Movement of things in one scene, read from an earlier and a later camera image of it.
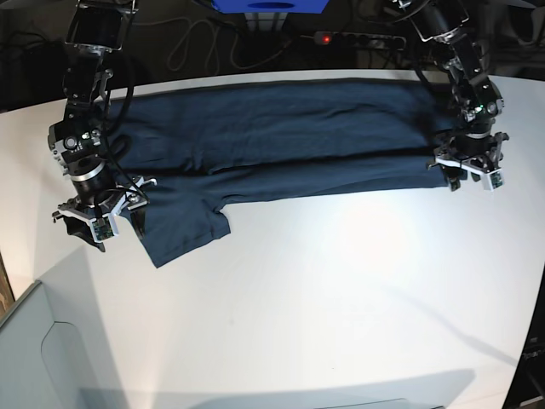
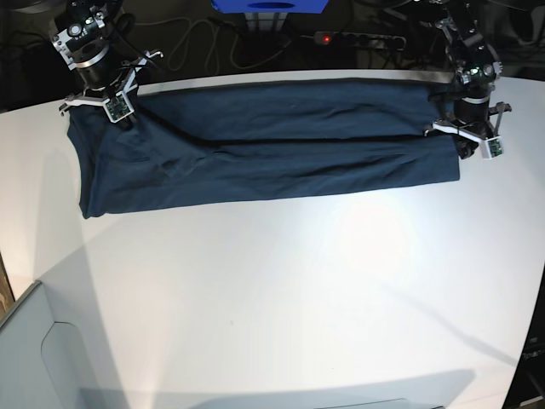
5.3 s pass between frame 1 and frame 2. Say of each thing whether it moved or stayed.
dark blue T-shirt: moved
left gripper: moved
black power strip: stayed
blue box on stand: stayed
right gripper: moved
